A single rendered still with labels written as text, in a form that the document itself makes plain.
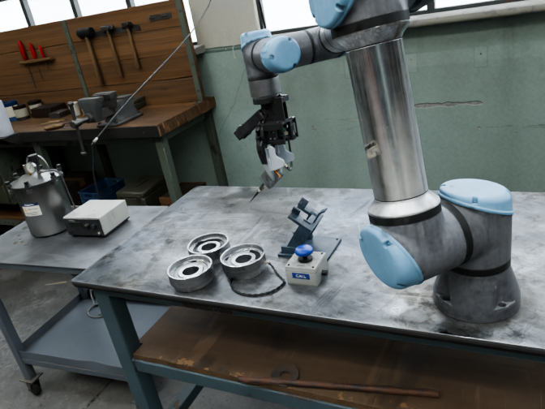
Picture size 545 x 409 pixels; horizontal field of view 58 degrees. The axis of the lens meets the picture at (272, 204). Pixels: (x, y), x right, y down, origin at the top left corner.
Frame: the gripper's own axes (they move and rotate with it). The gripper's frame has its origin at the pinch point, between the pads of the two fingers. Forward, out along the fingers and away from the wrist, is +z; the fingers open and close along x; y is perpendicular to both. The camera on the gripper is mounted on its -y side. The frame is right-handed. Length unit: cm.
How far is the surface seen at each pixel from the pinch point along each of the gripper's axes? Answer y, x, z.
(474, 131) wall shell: 24, 142, 29
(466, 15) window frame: 25, 130, -25
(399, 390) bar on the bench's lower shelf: 36, -23, 41
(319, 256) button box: 20.3, -19.3, 12.3
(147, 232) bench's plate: -39.4, -12.4, 13.6
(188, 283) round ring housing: -5.0, -34.4, 13.7
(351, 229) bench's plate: 18.9, 1.6, 15.6
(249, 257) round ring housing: 2.1, -20.2, 13.9
